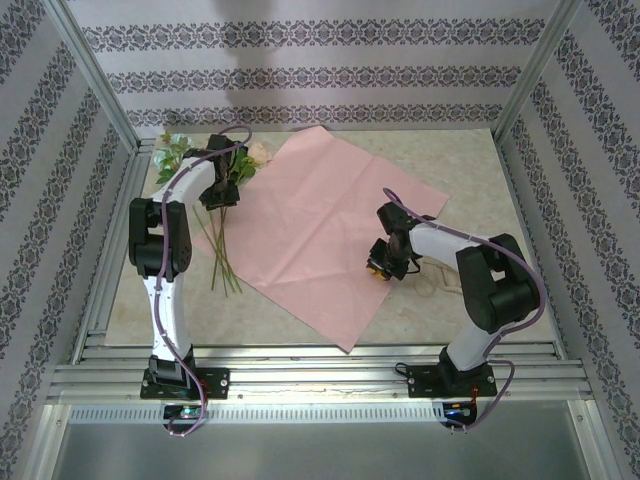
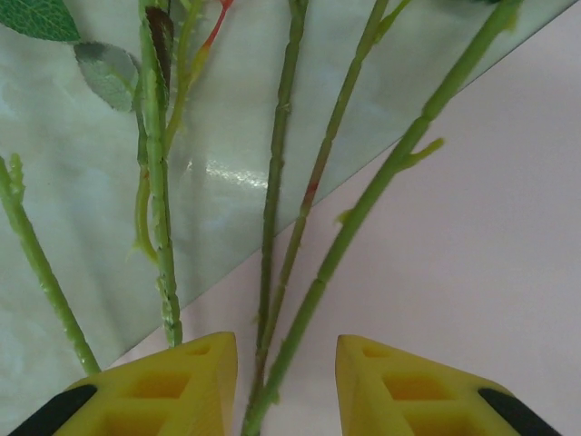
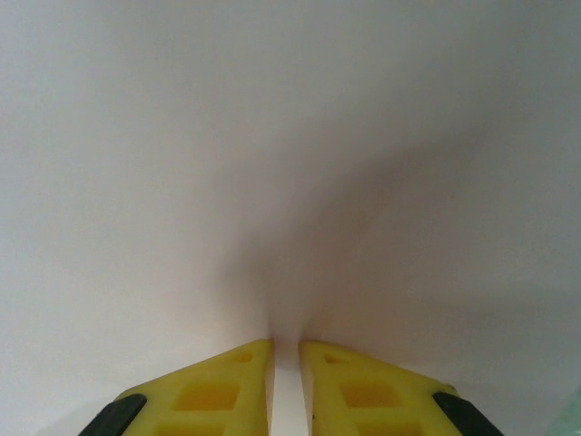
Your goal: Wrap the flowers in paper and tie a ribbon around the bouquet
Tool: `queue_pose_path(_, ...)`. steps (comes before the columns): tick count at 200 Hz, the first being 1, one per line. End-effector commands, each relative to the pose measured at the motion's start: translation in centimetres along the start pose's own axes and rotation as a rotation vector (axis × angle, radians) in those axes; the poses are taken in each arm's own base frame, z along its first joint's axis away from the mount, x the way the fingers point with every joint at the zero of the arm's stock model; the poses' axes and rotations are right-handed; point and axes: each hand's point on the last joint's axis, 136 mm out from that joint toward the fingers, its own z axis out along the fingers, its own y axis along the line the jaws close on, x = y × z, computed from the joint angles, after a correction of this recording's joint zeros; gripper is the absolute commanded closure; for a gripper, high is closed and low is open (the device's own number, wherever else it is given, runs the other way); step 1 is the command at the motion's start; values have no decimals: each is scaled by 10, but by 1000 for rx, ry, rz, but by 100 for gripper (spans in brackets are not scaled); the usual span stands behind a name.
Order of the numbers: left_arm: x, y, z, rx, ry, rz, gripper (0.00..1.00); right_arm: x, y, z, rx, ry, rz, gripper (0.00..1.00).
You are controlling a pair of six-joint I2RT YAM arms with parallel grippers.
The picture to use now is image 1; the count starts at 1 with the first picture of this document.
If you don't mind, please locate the cream ribbon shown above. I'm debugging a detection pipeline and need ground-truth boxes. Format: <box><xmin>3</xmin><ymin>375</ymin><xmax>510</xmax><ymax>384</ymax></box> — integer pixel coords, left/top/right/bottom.
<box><xmin>413</xmin><ymin>256</ymin><xmax>465</xmax><ymax>297</ymax></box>

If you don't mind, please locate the artificial flower bunch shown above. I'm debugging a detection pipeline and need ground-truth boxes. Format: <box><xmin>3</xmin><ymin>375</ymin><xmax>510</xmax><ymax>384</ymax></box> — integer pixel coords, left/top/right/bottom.
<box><xmin>152</xmin><ymin>132</ymin><xmax>274</xmax><ymax>299</ymax></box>

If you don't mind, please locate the pink and purple wrapping paper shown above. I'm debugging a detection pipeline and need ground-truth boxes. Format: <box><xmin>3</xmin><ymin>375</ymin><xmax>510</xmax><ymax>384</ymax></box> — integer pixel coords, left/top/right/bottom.
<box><xmin>193</xmin><ymin>124</ymin><xmax>450</xmax><ymax>355</ymax></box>

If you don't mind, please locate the controller board with LED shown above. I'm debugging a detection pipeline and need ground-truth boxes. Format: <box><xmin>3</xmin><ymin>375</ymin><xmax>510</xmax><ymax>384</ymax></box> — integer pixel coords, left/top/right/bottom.
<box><xmin>163</xmin><ymin>404</ymin><xmax>207</xmax><ymax>420</ymax></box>
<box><xmin>442</xmin><ymin>402</ymin><xmax>477</xmax><ymax>421</ymax></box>

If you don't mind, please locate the grey metal panel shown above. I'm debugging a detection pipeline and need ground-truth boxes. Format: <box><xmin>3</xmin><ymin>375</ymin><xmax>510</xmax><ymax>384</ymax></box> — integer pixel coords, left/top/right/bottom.
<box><xmin>49</xmin><ymin>423</ymin><xmax>591</xmax><ymax>480</ymax></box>

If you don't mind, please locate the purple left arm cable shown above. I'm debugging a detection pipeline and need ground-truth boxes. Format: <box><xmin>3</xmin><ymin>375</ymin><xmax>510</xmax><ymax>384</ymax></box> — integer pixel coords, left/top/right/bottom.
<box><xmin>154</xmin><ymin>125</ymin><xmax>254</xmax><ymax>440</ymax></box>

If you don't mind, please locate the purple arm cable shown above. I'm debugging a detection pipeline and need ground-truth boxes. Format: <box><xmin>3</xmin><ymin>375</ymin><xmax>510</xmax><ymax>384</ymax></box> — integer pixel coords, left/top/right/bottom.
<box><xmin>382</xmin><ymin>187</ymin><xmax>546</xmax><ymax>435</ymax></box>
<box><xmin>154</xmin><ymin>125</ymin><xmax>254</xmax><ymax>440</ymax></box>

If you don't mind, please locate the aluminium side rail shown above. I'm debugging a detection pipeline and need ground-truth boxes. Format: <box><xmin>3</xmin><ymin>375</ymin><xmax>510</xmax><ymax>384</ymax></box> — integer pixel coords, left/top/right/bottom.
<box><xmin>72</xmin><ymin>139</ymin><xmax>154</xmax><ymax>365</ymax></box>
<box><xmin>498</xmin><ymin>142</ymin><xmax>569</xmax><ymax>354</ymax></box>

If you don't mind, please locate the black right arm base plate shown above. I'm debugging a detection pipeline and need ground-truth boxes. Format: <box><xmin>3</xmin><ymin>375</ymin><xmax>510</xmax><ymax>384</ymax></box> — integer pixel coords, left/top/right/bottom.
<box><xmin>407</xmin><ymin>363</ymin><xmax>497</xmax><ymax>400</ymax></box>

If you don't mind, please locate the aluminium frame cross rail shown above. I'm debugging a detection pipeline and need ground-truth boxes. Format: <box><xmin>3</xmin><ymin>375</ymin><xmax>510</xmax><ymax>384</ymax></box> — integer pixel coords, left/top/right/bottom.
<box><xmin>47</xmin><ymin>341</ymin><xmax>594</xmax><ymax>404</ymax></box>

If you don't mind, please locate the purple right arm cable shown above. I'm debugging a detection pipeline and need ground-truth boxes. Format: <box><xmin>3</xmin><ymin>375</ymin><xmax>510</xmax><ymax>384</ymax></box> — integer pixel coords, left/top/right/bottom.
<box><xmin>382</xmin><ymin>187</ymin><xmax>546</xmax><ymax>435</ymax></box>

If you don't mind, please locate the slotted grey cable duct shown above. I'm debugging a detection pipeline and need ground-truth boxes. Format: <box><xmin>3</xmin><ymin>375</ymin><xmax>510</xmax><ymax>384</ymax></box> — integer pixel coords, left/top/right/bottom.
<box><xmin>64</xmin><ymin>402</ymin><xmax>574</xmax><ymax>425</ymax></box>

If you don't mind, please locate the aluminium frame post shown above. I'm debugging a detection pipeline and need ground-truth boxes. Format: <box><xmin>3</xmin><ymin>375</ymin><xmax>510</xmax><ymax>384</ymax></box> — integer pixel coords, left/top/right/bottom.
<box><xmin>491</xmin><ymin>0</ymin><xmax>585</xmax><ymax>147</ymax></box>
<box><xmin>43</xmin><ymin>0</ymin><xmax>144</xmax><ymax>154</ymax></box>

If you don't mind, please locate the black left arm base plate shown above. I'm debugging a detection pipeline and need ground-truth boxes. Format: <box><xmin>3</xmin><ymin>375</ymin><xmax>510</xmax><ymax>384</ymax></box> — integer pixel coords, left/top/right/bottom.
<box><xmin>139</xmin><ymin>367</ymin><xmax>231</xmax><ymax>401</ymax></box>

